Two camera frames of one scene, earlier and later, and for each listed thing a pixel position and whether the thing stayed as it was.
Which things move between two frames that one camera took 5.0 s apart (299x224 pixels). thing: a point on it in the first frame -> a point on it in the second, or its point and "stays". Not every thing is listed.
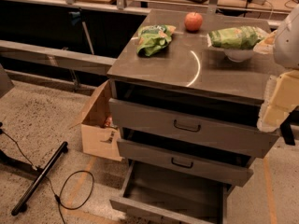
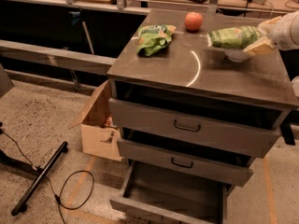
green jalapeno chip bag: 242,37 stays
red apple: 193,21 stays
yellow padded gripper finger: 266,45 -> 266,25
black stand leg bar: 21,204 stays
